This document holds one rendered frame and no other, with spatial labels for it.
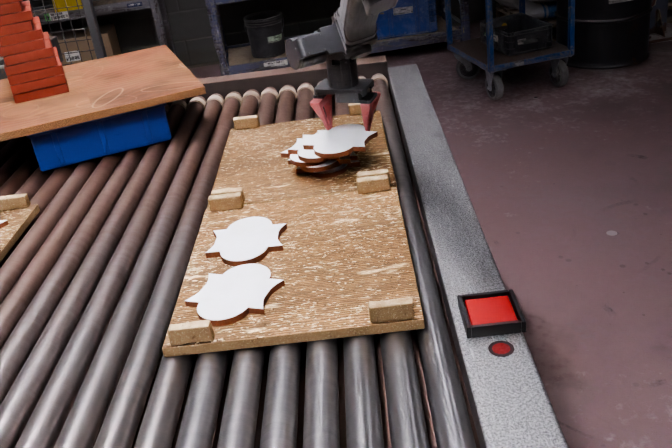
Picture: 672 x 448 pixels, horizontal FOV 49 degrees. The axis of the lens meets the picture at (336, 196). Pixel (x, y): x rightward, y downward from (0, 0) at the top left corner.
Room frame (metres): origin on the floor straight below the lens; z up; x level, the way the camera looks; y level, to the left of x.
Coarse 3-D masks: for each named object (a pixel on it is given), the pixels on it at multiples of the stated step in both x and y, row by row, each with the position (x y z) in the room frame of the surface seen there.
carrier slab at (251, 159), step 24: (312, 120) 1.61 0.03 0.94; (336, 120) 1.59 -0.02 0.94; (360, 120) 1.57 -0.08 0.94; (240, 144) 1.52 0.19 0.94; (264, 144) 1.50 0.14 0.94; (288, 144) 1.48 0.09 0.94; (384, 144) 1.41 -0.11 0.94; (240, 168) 1.38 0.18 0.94; (264, 168) 1.37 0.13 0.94; (288, 168) 1.35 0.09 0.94; (360, 168) 1.30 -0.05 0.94; (384, 168) 1.29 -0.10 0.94; (264, 192) 1.25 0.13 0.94; (288, 192) 1.24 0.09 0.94; (312, 192) 1.22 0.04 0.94; (336, 192) 1.21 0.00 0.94
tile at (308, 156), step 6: (306, 138) 1.36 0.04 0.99; (312, 138) 1.36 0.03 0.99; (300, 144) 1.34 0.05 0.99; (288, 150) 1.32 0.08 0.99; (294, 150) 1.32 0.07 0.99; (300, 150) 1.31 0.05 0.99; (306, 150) 1.30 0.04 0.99; (312, 150) 1.30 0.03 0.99; (300, 156) 1.28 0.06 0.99; (306, 156) 1.27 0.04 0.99; (312, 156) 1.27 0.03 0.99; (306, 162) 1.27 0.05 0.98; (312, 162) 1.26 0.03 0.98; (318, 162) 1.26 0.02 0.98
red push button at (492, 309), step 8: (504, 296) 0.83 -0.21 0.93; (472, 304) 0.82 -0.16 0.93; (480, 304) 0.82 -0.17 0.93; (488, 304) 0.82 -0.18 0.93; (496, 304) 0.81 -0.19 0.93; (504, 304) 0.81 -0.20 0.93; (472, 312) 0.80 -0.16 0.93; (480, 312) 0.80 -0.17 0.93; (488, 312) 0.80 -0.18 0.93; (496, 312) 0.80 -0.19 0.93; (504, 312) 0.79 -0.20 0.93; (512, 312) 0.79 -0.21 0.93; (472, 320) 0.79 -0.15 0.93; (480, 320) 0.78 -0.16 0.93; (488, 320) 0.78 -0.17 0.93; (496, 320) 0.78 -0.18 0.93; (504, 320) 0.78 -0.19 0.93; (512, 320) 0.78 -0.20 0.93
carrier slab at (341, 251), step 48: (384, 192) 1.18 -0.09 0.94; (288, 240) 1.06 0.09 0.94; (336, 240) 1.03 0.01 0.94; (384, 240) 1.01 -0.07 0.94; (192, 288) 0.95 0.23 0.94; (288, 288) 0.91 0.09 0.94; (336, 288) 0.90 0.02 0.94; (384, 288) 0.88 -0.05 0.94; (240, 336) 0.81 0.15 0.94; (288, 336) 0.80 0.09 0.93; (336, 336) 0.80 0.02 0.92
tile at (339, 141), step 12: (324, 132) 1.35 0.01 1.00; (336, 132) 1.35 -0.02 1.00; (348, 132) 1.34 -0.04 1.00; (360, 132) 1.33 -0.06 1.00; (372, 132) 1.32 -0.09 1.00; (312, 144) 1.30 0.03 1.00; (324, 144) 1.29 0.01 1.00; (336, 144) 1.28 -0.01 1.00; (348, 144) 1.28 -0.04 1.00; (360, 144) 1.27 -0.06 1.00; (324, 156) 1.25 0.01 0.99; (336, 156) 1.25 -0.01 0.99
